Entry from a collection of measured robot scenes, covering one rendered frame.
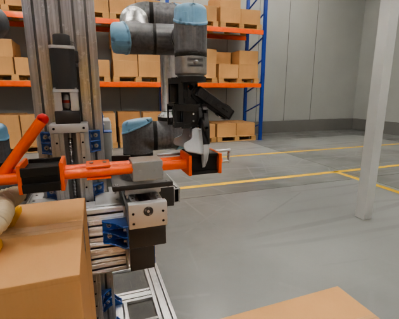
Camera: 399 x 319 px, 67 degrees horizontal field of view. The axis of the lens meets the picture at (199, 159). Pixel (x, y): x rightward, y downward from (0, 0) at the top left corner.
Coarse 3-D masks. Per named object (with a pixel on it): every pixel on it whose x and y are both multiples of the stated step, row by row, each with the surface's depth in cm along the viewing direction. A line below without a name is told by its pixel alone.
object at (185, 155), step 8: (184, 152) 74; (216, 152) 74; (192, 160) 71; (200, 160) 72; (208, 160) 73; (216, 160) 74; (192, 168) 72; (200, 168) 73; (208, 168) 73; (216, 168) 74
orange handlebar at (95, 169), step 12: (180, 156) 75; (72, 168) 64; (84, 168) 64; (96, 168) 65; (108, 168) 65; (120, 168) 66; (168, 168) 70; (180, 168) 71; (0, 180) 59; (12, 180) 59
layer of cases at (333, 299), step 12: (336, 288) 130; (288, 300) 123; (300, 300) 123; (312, 300) 123; (324, 300) 123; (336, 300) 123; (348, 300) 123; (252, 312) 116; (264, 312) 116; (276, 312) 116; (288, 312) 116; (300, 312) 116; (312, 312) 116; (324, 312) 116; (336, 312) 116; (348, 312) 116; (360, 312) 116
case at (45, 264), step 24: (24, 216) 74; (48, 216) 74; (72, 216) 74; (24, 240) 62; (48, 240) 62; (72, 240) 62; (0, 264) 53; (24, 264) 53; (48, 264) 53; (72, 264) 53; (0, 288) 47; (24, 288) 48; (48, 288) 49; (72, 288) 50; (0, 312) 47; (24, 312) 49; (48, 312) 50; (72, 312) 51
